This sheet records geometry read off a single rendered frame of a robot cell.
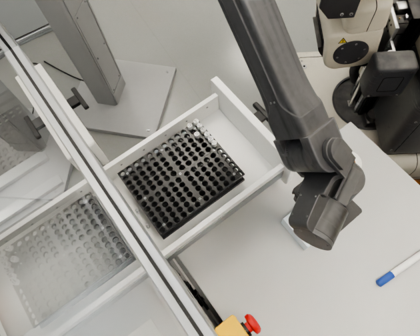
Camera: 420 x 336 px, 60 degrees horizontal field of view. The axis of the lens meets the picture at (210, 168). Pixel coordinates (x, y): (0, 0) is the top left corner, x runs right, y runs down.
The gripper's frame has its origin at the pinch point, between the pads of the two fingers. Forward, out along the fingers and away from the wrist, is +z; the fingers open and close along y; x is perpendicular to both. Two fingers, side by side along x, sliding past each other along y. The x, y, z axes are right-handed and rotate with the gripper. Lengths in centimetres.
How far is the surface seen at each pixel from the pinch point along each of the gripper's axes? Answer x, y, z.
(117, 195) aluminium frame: -27.3, -26.1, -3.8
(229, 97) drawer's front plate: 5.8, -32.5, 2.3
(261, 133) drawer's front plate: 5.0, -20.6, 2.3
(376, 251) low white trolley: 11.5, 13.6, 18.7
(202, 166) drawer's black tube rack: -9.2, -23.9, 5.1
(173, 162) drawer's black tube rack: -13.5, -28.8, 5.1
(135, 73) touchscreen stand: 15, -125, 92
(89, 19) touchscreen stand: 4, -121, 42
